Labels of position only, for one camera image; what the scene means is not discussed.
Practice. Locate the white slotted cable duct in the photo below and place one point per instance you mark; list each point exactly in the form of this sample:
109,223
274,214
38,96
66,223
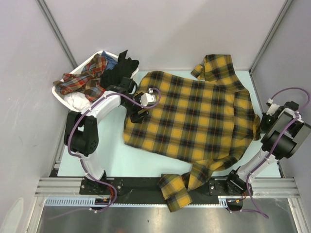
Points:
98,202

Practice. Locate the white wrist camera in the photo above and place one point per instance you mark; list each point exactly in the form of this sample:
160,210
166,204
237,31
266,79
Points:
272,107
148,98

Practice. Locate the corner aluminium post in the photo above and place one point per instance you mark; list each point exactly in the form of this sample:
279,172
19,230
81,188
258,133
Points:
56,31
273,30

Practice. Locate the red plaid shirt in basket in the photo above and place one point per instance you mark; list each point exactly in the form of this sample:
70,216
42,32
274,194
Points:
87,82

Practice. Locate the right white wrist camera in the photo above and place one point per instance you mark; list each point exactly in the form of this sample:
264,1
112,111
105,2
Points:
272,107

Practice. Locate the aluminium frame rail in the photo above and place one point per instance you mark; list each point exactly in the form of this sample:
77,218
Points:
262,187

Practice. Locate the white shirt in basket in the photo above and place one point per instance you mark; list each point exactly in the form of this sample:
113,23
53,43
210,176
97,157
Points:
77,100

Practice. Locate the yellow plaid long sleeve shirt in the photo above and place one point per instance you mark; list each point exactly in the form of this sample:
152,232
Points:
207,121

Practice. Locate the black shirt in basket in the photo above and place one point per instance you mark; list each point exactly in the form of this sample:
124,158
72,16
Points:
120,75

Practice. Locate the right corner aluminium post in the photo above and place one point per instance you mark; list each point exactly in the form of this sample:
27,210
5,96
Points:
273,30

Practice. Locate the left corner aluminium post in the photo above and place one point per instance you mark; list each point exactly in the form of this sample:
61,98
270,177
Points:
56,31

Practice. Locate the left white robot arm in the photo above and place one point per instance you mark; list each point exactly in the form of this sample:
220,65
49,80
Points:
81,132

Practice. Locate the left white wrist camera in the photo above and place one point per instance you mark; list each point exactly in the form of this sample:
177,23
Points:
148,98

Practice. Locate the blue shirt in basket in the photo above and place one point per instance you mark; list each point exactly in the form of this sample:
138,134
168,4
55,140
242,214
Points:
111,62

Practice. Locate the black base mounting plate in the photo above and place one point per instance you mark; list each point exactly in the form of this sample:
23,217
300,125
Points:
140,190

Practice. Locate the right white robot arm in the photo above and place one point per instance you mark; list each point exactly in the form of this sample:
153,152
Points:
284,130

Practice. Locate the white plastic laundry basket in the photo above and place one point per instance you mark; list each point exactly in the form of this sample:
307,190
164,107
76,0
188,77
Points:
78,70

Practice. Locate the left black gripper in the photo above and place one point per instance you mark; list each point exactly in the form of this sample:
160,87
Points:
135,117

